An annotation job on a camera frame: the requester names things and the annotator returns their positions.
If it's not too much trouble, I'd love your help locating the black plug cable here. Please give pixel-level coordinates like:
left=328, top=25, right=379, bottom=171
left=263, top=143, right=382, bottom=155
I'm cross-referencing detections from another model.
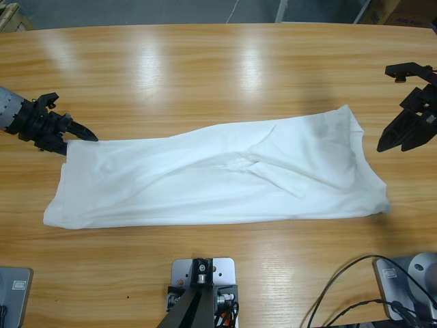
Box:
left=390, top=299, right=437, bottom=328

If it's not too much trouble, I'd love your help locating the thin white floor cable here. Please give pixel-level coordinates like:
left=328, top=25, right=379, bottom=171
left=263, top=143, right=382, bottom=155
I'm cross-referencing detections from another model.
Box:
left=227, top=0, right=241, bottom=23

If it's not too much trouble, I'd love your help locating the cardboard box black lettering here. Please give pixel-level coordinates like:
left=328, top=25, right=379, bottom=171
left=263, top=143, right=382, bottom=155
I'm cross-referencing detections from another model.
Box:
left=384, top=0, right=437, bottom=27

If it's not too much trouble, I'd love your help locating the orange and black wire bundle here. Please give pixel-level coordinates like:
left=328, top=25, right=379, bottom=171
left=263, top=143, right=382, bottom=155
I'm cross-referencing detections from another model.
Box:
left=214, top=302, right=240, bottom=328

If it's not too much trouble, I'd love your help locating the white T-shirt black logo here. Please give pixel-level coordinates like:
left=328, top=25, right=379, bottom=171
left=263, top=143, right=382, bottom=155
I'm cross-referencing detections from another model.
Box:
left=43, top=104, right=392, bottom=230

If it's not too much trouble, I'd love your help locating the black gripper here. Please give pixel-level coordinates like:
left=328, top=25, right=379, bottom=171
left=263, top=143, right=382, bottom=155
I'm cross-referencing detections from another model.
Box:
left=6, top=100, right=100, bottom=157
left=376, top=84, right=437, bottom=153

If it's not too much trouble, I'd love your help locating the white slanted metal leg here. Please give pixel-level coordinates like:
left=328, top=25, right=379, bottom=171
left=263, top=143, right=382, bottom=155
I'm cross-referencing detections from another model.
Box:
left=352, top=0, right=373, bottom=25

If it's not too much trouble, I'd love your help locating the white upright metal leg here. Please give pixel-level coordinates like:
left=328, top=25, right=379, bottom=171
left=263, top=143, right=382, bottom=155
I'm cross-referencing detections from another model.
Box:
left=275, top=0, right=292, bottom=21

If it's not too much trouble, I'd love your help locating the wooden pallet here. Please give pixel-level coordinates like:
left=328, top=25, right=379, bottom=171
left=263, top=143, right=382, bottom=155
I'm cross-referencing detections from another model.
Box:
left=0, top=0, right=34, bottom=34

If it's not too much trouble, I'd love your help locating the thin brown twisted cable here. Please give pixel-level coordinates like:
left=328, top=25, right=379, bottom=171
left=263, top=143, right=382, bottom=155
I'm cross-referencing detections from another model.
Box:
left=336, top=299, right=393, bottom=328

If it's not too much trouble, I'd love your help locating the dark camera post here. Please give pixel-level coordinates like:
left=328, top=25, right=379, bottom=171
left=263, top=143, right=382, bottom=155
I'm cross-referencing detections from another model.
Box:
left=159, top=258, right=219, bottom=328

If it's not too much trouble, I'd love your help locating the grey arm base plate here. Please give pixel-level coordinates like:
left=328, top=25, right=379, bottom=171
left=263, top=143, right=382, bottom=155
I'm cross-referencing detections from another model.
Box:
left=0, top=266, right=34, bottom=328
left=372, top=252, right=437, bottom=322

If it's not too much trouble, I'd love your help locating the cardboard box green print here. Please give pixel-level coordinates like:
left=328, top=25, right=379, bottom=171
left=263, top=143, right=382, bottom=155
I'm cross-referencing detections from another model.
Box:
left=361, top=0, right=390, bottom=25

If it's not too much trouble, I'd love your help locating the black corner bracket silver knob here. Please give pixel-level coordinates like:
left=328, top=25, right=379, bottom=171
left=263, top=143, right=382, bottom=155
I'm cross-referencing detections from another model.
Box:
left=213, top=283, right=239, bottom=310
left=165, top=286, right=188, bottom=312

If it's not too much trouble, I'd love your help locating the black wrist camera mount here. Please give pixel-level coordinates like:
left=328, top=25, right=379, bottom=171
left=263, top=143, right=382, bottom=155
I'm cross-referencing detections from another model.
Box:
left=384, top=62, right=437, bottom=87
left=32, top=92, right=59, bottom=111

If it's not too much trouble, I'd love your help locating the grey base with cables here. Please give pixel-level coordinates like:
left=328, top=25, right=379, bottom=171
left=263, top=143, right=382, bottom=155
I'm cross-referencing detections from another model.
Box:
left=300, top=254, right=437, bottom=328

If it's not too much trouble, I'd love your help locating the white mounting plate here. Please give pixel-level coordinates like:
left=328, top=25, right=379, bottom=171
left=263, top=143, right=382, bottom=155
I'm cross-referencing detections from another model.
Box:
left=170, top=258, right=239, bottom=328

